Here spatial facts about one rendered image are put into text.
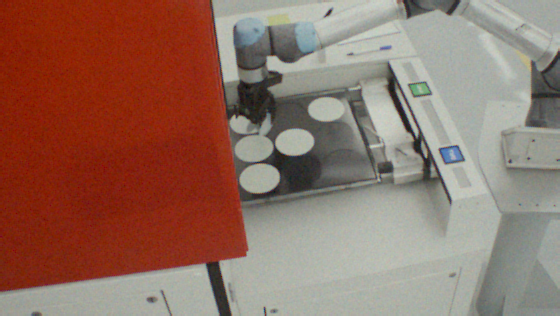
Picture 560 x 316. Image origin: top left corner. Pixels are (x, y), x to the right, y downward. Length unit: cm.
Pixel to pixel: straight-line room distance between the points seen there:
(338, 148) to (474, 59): 198
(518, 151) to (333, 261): 60
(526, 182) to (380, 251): 47
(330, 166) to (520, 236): 70
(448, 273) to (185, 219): 85
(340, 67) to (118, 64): 117
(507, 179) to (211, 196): 103
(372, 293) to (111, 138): 94
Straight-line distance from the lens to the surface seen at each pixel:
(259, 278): 163
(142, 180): 100
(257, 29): 158
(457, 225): 169
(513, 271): 227
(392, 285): 169
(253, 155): 178
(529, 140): 185
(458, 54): 368
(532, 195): 185
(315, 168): 174
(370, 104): 195
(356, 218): 173
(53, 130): 94
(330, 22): 175
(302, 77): 195
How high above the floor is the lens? 215
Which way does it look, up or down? 45 degrees down
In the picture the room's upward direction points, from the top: 5 degrees counter-clockwise
